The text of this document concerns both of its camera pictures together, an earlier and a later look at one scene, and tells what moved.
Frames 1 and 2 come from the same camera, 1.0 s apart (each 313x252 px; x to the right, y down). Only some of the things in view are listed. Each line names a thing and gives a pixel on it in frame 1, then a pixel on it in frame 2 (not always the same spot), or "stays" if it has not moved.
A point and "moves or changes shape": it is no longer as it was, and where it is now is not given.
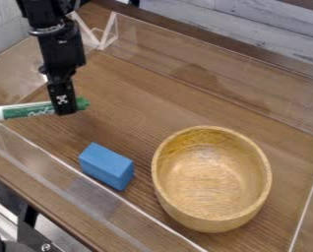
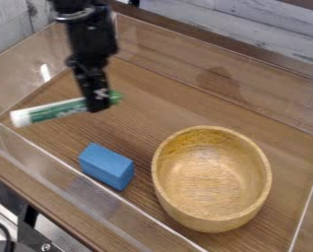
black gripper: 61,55 -> 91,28
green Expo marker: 4,112 moves or changes shape
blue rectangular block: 107,165 stays
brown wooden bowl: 211,177 stays
